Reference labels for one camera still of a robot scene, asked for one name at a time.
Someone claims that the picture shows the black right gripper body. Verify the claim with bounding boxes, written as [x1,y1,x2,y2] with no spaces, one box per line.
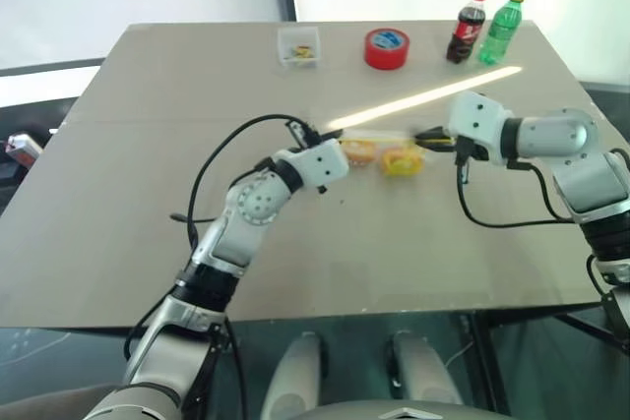
[441,132,491,166]

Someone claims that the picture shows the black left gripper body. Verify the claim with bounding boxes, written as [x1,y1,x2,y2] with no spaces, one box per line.
[286,117,324,150]

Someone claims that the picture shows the orange toy bun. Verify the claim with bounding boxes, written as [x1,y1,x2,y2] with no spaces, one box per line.
[342,139,376,168]

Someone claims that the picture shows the clear yellow-edged zip bag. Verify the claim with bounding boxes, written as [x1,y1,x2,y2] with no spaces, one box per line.
[339,128,429,179]

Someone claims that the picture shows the small colourful pieces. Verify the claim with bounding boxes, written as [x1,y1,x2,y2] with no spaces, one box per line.
[287,44,317,63]

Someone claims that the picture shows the red tape roll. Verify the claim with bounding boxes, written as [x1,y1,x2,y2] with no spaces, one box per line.
[363,27,410,70]

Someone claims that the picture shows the clear plastic box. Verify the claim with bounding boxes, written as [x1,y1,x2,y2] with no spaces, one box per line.
[277,25,322,69]

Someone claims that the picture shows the cola bottle red cap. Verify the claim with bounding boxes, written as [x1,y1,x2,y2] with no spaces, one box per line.
[445,0,489,65]

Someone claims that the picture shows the green bottle yellow cap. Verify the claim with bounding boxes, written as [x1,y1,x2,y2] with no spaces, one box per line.
[477,0,529,66]

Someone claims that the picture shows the grey rounded shape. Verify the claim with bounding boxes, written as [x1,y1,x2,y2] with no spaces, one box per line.
[388,330,464,406]
[259,333,327,420]

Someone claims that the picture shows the grey robot torso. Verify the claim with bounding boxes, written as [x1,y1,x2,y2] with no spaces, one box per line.
[289,398,513,420]

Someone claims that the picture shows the white and red box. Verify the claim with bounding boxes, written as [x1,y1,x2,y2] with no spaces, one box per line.
[4,133,44,165]

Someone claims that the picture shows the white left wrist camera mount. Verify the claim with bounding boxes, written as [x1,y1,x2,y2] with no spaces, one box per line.
[272,138,351,191]

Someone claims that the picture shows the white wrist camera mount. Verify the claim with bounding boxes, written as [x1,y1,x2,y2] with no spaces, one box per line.
[272,138,351,191]
[445,90,516,166]

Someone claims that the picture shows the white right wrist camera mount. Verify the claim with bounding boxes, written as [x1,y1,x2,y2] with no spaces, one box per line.
[445,90,516,166]

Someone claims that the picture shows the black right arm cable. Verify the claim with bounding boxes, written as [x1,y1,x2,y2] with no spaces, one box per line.
[455,156,585,230]

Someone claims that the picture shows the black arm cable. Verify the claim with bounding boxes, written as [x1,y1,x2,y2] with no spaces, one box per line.
[455,156,585,230]
[169,113,296,254]

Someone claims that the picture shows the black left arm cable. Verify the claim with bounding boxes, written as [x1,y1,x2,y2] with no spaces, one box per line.
[169,113,296,254]

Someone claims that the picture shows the thin white cable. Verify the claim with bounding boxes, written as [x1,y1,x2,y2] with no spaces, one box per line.
[444,339,474,368]

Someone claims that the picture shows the black table frame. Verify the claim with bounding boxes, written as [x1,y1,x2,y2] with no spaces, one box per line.
[462,299,630,420]

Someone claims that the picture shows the thin black shoulder cable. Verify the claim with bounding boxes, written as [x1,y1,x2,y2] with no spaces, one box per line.
[221,316,248,420]

